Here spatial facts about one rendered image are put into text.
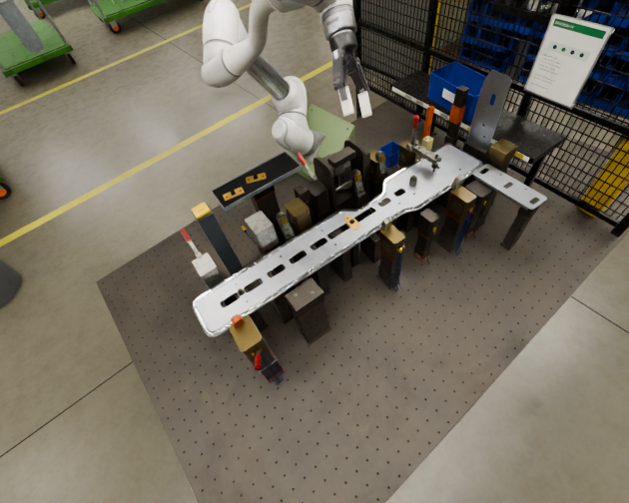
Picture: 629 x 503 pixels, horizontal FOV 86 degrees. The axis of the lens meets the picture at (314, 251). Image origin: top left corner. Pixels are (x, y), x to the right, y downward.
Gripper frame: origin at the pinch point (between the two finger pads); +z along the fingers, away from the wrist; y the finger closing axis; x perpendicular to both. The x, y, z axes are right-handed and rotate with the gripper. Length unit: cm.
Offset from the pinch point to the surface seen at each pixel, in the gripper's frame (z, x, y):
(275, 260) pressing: 42, -48, -2
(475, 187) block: 35, 20, -64
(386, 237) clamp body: 42.7, -7.8, -22.0
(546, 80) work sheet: -1, 50, -90
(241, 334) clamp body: 58, -45, 27
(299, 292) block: 53, -33, 7
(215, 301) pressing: 50, -63, 19
